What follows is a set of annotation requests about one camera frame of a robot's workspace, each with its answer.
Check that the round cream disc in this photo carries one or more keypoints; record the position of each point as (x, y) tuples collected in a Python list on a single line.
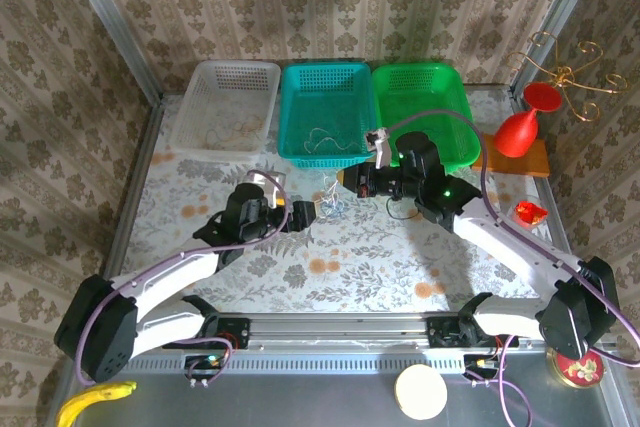
[(421, 392)]

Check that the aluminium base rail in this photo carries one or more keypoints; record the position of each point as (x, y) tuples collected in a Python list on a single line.
[(340, 329)]

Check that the wooden board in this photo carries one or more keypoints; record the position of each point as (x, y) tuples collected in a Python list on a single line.
[(535, 162)]

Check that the round red tin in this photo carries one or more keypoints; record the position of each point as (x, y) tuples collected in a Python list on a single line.
[(580, 372)]

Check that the small black controller board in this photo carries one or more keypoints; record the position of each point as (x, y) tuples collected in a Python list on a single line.
[(202, 362), (480, 363)]

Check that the teal plastic basket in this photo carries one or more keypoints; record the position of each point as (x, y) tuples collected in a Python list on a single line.
[(325, 107)]

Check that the floral printed table cover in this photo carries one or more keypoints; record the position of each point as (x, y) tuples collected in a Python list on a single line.
[(375, 272)]

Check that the aluminium frame post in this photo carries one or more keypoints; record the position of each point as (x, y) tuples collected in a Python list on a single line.
[(111, 22), (556, 22)]

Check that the slotted metal strip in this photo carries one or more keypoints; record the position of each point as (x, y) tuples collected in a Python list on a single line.
[(325, 363)]

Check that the aluminium side rail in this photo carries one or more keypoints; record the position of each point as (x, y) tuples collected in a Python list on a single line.
[(516, 109), (120, 247)]

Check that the red shiny sweets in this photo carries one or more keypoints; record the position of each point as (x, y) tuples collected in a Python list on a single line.
[(530, 212)]

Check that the red plastic goblet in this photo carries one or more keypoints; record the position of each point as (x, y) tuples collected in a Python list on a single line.
[(517, 134)]

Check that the red object in clear box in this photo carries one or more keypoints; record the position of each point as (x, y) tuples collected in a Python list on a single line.
[(522, 229)]

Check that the white plastic basket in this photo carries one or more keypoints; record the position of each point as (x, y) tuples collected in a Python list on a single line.
[(225, 97)]

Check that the yellow banana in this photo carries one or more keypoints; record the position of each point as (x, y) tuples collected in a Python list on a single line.
[(90, 399)]

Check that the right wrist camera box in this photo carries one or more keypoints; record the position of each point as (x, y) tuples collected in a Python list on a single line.
[(382, 147)]

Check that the green plastic basket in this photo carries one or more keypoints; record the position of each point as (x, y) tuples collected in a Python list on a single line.
[(425, 97)]

